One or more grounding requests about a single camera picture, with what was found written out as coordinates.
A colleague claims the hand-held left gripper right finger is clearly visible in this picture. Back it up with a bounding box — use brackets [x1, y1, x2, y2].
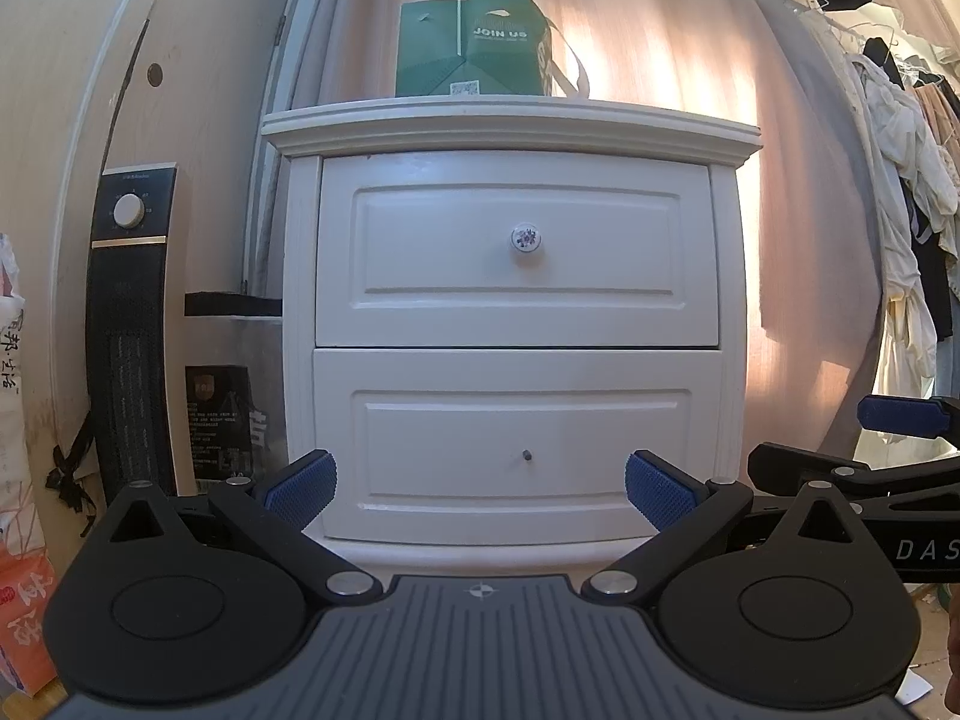
[583, 450, 872, 605]

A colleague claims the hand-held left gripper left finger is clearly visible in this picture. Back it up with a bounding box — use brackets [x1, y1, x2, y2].
[90, 448, 385, 605]

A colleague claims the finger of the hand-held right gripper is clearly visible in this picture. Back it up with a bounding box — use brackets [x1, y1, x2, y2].
[748, 442, 960, 500]
[857, 394, 960, 442]

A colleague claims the white drawer with small knob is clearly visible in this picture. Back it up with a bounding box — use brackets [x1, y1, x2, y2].
[312, 349, 725, 545]

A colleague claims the white drawer with floral knob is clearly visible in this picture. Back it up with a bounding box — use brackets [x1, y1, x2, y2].
[315, 151, 721, 350]

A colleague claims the black printed packet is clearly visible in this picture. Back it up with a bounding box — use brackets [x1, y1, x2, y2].
[184, 365, 257, 478]

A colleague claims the black tower heater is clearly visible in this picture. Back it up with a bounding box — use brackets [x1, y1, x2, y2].
[85, 163, 179, 500]

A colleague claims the grey curtain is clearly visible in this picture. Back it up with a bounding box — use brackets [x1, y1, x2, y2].
[750, 0, 901, 466]

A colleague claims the rack of hanging clothes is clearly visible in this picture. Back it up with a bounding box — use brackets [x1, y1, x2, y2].
[795, 0, 960, 466]

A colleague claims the white and orange plastic bag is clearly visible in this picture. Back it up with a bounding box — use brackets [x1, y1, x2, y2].
[0, 232, 76, 700]

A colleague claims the white wooden nightstand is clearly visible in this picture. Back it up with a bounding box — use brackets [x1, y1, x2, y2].
[261, 97, 763, 563]

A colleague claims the beige wooden door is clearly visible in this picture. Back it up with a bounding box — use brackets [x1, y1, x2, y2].
[0, 0, 301, 616]

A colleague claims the pink curtain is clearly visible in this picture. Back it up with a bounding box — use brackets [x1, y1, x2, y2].
[319, 0, 863, 458]

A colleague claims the green paper gift bag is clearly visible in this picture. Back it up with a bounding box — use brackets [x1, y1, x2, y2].
[395, 0, 591, 100]

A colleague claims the black strap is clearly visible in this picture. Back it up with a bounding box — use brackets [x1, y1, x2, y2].
[45, 409, 98, 517]

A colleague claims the white moulded frame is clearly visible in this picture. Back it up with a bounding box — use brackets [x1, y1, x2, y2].
[244, 0, 353, 301]

